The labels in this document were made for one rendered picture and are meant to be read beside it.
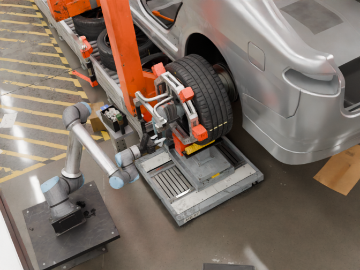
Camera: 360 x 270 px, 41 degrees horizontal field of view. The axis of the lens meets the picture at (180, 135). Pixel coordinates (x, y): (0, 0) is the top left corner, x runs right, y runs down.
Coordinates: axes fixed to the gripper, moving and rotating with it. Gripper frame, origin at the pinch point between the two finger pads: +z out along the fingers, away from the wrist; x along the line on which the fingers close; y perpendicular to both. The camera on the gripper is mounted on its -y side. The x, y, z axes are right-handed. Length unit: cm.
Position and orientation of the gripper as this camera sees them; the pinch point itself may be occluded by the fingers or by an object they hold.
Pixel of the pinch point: (162, 136)
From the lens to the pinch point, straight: 342.0
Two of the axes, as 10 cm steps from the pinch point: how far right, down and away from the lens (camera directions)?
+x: 5.0, 5.7, -6.5
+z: 8.6, -4.2, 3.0
